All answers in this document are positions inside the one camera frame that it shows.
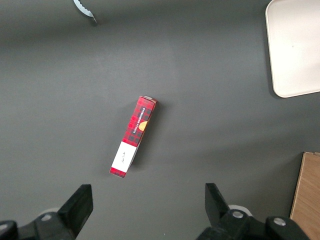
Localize white plastic tray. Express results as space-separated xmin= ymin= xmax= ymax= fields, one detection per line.
xmin=265 ymin=0 xmax=320 ymax=99

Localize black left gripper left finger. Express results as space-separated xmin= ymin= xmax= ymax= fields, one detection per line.
xmin=0 ymin=184 xmax=94 ymax=240

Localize red plaid shortbread box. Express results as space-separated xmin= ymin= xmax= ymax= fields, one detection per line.
xmin=108 ymin=95 xmax=159 ymax=179

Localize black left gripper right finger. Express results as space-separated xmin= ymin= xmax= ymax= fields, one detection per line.
xmin=196 ymin=182 xmax=311 ymax=240

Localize light wooden board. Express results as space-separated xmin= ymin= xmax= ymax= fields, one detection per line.
xmin=289 ymin=151 xmax=320 ymax=240

